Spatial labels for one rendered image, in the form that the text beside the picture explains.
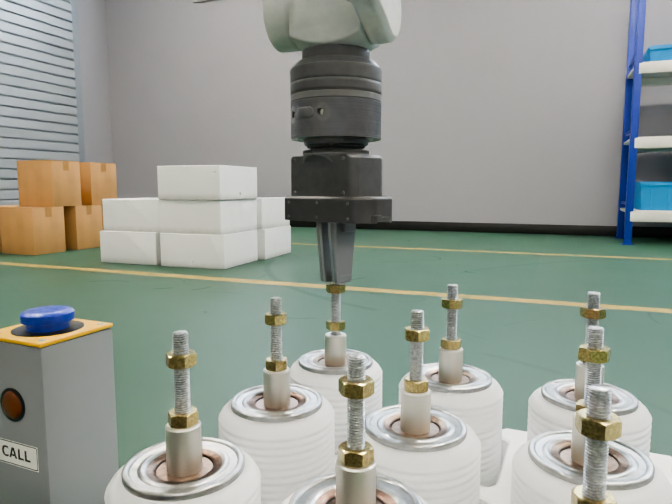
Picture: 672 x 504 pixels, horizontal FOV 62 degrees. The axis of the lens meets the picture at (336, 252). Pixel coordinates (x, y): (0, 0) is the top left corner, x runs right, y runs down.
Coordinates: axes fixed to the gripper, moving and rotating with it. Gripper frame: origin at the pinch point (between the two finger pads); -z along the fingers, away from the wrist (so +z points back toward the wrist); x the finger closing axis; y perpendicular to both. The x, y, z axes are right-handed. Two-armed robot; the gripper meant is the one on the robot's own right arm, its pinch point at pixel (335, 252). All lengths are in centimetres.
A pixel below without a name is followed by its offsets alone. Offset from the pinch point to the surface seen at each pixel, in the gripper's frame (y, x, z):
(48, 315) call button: -24.3, -8.7, -3.6
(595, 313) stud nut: 6.5, 22.8, -3.9
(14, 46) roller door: 166, -572, 143
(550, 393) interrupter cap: 5.5, 19.9, -11.2
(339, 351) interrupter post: -0.5, 0.9, -9.9
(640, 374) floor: 98, 6, -36
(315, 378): -4.2, 1.2, -11.7
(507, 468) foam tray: 4.2, 16.8, -18.5
